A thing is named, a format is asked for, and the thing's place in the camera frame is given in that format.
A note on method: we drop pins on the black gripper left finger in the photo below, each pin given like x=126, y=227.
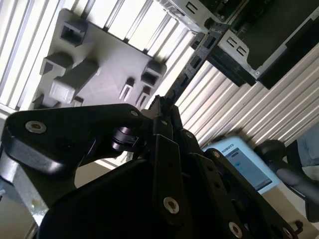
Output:
x=62, y=129

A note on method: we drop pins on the RAM stick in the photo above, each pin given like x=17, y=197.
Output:
x=197, y=59

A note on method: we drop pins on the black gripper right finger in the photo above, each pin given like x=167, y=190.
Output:
x=211, y=189

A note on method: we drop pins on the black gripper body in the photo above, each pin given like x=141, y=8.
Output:
x=112, y=204

